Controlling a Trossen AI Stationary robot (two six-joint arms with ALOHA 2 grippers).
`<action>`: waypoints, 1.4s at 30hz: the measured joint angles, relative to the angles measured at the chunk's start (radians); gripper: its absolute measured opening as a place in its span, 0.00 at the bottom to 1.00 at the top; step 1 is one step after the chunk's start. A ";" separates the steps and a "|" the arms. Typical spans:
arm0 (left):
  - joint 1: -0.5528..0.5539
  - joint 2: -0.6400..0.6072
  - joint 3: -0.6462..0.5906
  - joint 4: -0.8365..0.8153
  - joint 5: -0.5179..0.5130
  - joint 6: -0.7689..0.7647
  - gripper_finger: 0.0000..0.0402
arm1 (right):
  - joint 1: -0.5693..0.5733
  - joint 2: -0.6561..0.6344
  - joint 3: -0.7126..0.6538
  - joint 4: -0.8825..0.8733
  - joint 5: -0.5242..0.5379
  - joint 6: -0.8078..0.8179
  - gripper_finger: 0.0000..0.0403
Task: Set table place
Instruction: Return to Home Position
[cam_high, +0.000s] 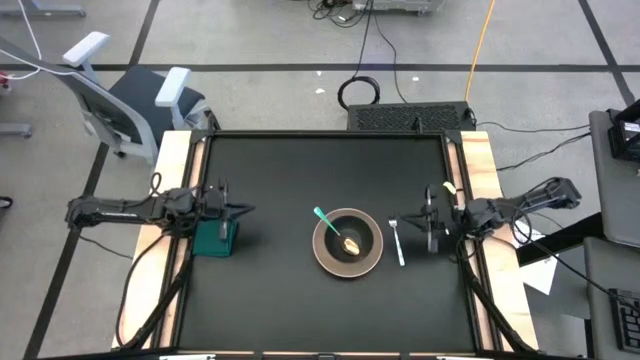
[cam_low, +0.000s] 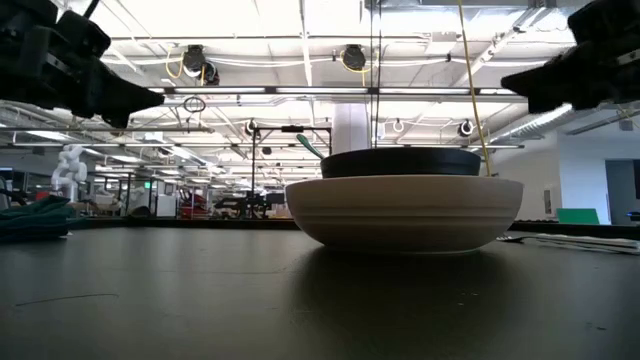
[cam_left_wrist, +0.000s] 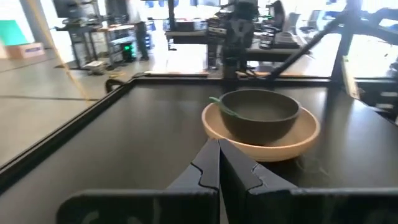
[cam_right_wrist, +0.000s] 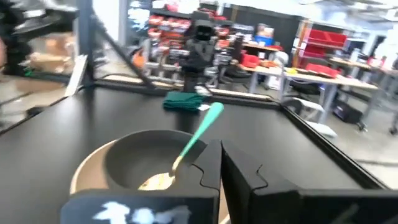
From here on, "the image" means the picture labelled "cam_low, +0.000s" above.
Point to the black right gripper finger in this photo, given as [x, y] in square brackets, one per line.
[550, 104]
[545, 80]

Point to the silver fork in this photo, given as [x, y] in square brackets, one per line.
[575, 242]

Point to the black bowl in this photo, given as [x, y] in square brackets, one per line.
[400, 162]

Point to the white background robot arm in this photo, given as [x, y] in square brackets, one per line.
[70, 170]

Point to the green board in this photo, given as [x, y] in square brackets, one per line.
[577, 216]

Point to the folded green cloth napkin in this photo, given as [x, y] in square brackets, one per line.
[30, 220]

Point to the beige wide bowl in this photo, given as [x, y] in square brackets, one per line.
[400, 215]

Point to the long ceiling light bar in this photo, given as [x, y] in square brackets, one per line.
[325, 90]

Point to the black background frame rig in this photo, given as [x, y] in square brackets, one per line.
[253, 170]

